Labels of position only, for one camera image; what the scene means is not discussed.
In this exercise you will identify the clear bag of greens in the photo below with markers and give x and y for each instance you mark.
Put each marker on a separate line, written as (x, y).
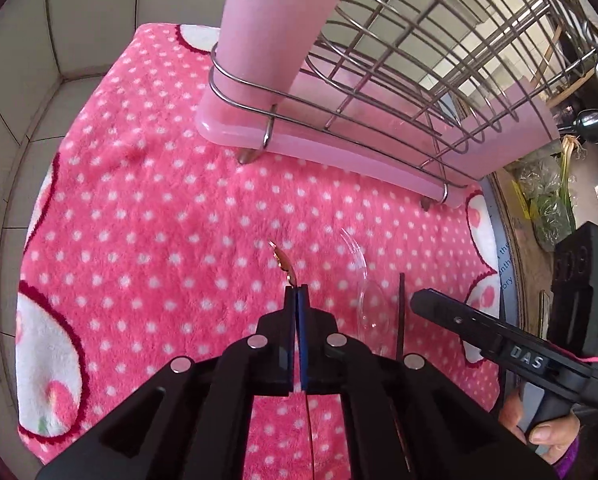
(546, 210)

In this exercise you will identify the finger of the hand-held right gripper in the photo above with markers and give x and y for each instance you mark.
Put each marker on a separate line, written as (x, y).
(454, 320)

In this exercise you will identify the metal storage shelf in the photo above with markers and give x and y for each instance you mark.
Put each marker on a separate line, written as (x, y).
(504, 260)

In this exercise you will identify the clear plastic spoon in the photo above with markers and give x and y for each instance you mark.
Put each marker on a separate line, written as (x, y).
(374, 305)

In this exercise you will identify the round pink plastic cup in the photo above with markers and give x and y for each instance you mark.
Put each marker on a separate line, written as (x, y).
(279, 25)

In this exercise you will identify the grey base cabinets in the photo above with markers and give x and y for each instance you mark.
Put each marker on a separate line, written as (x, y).
(104, 10)

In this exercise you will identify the dark chopstick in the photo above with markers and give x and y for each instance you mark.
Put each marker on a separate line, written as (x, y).
(402, 315)

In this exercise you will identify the pink polka dot blanket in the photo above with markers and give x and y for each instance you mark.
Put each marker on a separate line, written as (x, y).
(154, 220)

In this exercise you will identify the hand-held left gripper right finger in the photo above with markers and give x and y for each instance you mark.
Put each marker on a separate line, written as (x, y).
(329, 360)

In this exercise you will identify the person's right hand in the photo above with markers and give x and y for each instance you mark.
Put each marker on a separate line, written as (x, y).
(554, 432)

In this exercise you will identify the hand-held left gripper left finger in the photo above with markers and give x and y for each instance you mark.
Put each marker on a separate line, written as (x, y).
(279, 340)

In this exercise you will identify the gold metal spoon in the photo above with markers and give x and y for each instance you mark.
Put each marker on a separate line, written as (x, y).
(281, 260)

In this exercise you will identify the cardboard sheet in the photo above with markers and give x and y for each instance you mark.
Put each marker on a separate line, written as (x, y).
(529, 270)

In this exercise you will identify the wide pink plastic cup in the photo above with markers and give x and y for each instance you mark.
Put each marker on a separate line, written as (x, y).
(519, 130)

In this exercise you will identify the black ladle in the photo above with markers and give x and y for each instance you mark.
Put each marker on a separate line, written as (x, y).
(594, 126)

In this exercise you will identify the pink plastic drip tray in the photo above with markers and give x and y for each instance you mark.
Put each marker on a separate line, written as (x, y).
(329, 145)

